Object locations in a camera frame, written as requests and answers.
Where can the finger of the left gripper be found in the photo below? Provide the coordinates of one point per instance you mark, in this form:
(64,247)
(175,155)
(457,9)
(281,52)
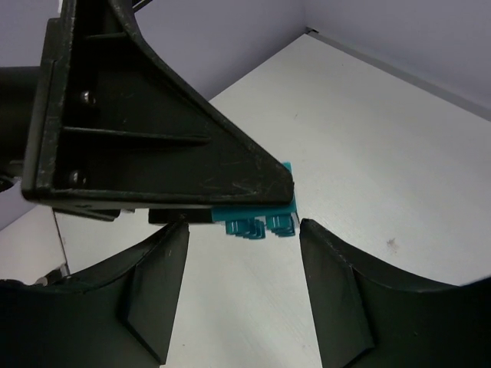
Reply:
(114,127)
(155,215)

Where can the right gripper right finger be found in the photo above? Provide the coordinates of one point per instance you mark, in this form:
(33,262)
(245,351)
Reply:
(368,313)

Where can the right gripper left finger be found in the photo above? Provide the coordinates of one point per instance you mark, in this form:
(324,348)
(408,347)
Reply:
(117,313)

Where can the teal green monster lego stack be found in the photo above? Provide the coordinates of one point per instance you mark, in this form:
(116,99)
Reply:
(255,222)

